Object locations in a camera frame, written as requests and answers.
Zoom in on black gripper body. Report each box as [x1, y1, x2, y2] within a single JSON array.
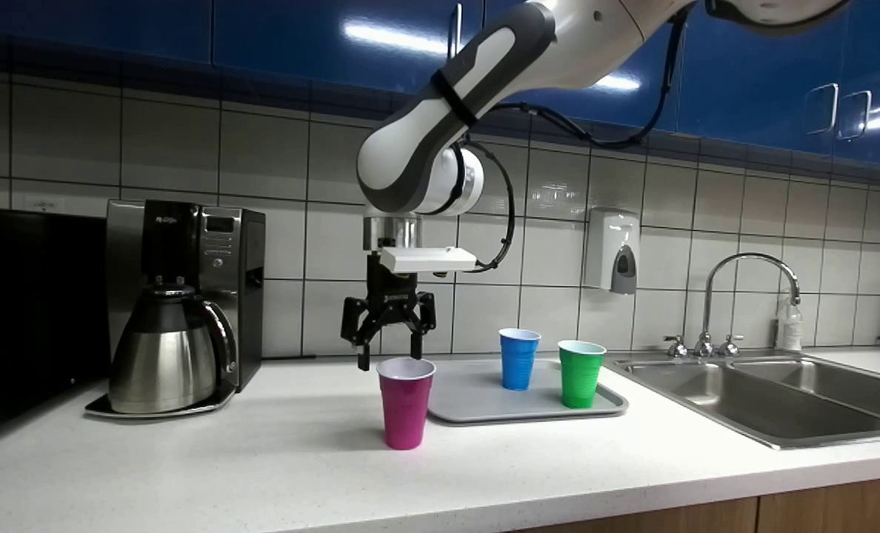
[[362, 251, 424, 324]]

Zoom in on wooden lower cabinets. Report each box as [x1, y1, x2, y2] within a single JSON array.
[[510, 472, 880, 533]]

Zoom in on green plastic cup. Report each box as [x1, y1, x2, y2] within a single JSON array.
[[553, 337, 611, 411]]

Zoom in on blue upper cabinets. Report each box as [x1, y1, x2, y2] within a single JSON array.
[[0, 0, 880, 180]]

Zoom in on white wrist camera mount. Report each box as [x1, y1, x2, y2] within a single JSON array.
[[362, 214, 482, 279]]

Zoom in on stainless steel double sink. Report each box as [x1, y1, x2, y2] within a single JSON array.
[[611, 349, 880, 454]]

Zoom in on white soap bottle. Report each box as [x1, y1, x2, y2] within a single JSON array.
[[774, 293, 808, 356]]

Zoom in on silver cabinet door handle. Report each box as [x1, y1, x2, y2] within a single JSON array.
[[445, 0, 464, 66], [808, 80, 841, 136], [841, 87, 870, 143]]

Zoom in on black microwave oven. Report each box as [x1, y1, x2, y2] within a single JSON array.
[[0, 204, 112, 445]]

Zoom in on grey plastic tray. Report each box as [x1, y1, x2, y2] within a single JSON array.
[[424, 352, 632, 428]]

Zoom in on stainless steel carafe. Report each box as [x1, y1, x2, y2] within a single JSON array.
[[107, 285, 239, 416]]

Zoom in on white wall soap dispenser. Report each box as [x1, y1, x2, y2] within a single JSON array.
[[584, 208, 642, 297]]

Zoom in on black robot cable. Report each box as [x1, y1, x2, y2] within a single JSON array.
[[464, 7, 696, 277]]

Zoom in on chrome gooseneck faucet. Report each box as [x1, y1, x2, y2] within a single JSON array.
[[699, 248, 805, 359]]

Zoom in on blue plastic cup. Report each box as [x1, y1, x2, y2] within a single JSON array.
[[499, 327, 542, 393]]

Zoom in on magenta plastic cup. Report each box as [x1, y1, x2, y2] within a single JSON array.
[[377, 356, 438, 454]]

